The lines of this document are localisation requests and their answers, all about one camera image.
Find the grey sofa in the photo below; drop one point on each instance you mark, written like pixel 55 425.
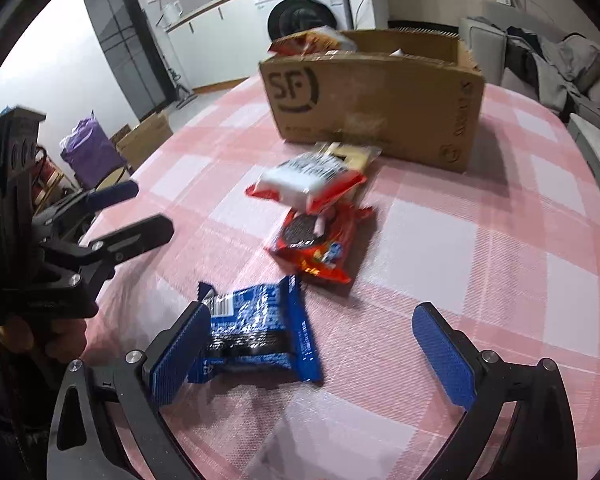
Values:
pixel 485 36

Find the white red snack packet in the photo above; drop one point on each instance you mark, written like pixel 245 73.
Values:
pixel 309 182

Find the left hand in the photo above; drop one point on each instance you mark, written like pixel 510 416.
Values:
pixel 63 340

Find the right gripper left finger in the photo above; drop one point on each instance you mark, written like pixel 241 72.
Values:
pixel 84 442

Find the grey clothes pile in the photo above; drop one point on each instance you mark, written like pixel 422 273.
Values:
pixel 538 64

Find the white washing machine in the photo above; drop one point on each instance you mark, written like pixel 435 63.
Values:
pixel 286 17

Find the brown SF cardboard box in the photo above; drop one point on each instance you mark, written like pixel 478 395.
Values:
pixel 415 95

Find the blue Oreo packet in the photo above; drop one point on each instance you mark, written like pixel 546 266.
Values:
pixel 259 327

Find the pink plaid tablecloth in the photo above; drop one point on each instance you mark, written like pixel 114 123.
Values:
pixel 509 253

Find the cardboard box on floor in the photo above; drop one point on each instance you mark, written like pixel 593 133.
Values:
pixel 138 144

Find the white electric kettle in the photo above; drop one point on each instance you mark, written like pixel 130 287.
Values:
pixel 171 13

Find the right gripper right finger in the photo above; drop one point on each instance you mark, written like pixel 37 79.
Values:
pixel 539 443

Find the rice cracker packet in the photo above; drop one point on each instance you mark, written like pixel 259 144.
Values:
pixel 356 157

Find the noodle snack bag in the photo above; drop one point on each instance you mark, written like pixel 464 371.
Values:
pixel 315 40

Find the purple plastic bag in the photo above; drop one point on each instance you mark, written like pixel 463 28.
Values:
pixel 90 153

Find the grey cushion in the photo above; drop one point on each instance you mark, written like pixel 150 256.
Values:
pixel 582 60

